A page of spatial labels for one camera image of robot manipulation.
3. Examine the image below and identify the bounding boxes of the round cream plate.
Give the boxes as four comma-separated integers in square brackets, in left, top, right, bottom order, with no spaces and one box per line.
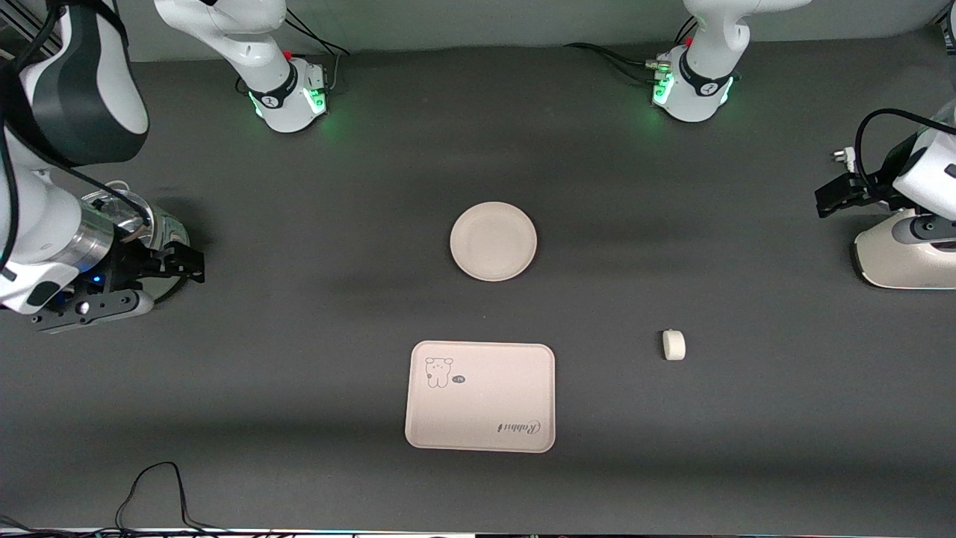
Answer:
[450,201,538,282]

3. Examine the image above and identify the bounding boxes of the cream rectangular tray rabbit print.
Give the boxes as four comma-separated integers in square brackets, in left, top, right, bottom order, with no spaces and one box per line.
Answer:
[404,341,556,454]

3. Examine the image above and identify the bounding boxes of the steel cooking pot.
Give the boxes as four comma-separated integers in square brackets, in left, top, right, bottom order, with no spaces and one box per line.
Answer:
[82,182,192,304]

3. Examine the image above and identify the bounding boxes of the glass pot lid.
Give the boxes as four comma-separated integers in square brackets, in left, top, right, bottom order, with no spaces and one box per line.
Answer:
[82,189,155,234]

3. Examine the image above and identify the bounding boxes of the cream toaster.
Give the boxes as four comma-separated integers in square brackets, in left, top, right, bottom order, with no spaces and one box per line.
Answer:
[853,209,956,290]

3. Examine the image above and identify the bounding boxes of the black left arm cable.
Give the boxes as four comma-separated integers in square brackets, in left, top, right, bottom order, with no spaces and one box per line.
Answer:
[854,108,956,200]

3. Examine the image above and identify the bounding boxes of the black loose table cable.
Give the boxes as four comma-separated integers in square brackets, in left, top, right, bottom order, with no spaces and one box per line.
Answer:
[0,461,251,538]

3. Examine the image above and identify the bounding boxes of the aluminium frame rail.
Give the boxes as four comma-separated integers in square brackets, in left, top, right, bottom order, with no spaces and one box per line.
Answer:
[0,11,62,61]

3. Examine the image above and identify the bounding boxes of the black right base cables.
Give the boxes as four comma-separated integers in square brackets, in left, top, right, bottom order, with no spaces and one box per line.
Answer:
[282,9,351,96]

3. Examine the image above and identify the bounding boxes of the black base cables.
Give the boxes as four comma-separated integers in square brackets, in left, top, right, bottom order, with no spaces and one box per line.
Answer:
[282,9,351,96]
[563,41,674,84]

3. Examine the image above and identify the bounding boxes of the black left base cables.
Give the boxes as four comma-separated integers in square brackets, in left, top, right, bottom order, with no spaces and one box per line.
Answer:
[563,41,674,84]

